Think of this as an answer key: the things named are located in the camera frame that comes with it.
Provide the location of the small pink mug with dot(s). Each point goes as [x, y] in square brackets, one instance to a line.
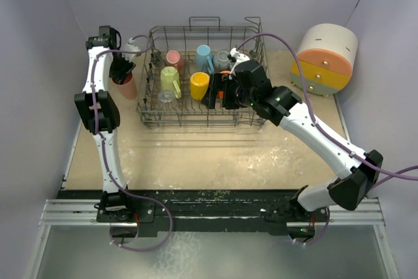
[175, 59]

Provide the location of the light blue mug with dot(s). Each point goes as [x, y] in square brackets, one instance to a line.
[204, 59]

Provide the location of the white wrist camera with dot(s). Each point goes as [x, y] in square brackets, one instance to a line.
[237, 58]
[131, 48]

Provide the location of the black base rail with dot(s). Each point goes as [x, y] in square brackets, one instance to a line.
[271, 211]

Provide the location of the light green faceted mug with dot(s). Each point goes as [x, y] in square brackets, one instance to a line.
[170, 80]

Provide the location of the round pastel drawer cabinet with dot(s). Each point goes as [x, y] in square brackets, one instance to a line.
[327, 55]

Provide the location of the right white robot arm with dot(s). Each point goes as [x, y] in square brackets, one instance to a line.
[354, 168]

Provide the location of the yellow mug black handle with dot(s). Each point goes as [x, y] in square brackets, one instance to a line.
[198, 85]

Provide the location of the tall pink tumbler cup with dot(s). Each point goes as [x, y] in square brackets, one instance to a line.
[128, 87]

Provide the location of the aluminium frame rail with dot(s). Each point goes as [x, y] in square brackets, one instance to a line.
[82, 213]

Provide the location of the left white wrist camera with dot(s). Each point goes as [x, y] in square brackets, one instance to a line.
[131, 48]

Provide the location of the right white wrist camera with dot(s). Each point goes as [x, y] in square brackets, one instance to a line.
[237, 58]

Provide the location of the orange mug black handle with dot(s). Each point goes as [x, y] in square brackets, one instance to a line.
[224, 78]

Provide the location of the grey mug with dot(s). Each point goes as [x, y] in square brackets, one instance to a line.
[221, 61]

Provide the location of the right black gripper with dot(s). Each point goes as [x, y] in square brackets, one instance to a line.
[209, 99]

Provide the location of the clear glass cup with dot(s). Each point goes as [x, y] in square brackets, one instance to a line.
[166, 96]

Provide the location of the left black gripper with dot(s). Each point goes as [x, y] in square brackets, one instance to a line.
[119, 76]

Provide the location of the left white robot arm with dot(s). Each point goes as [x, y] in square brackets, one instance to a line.
[101, 117]

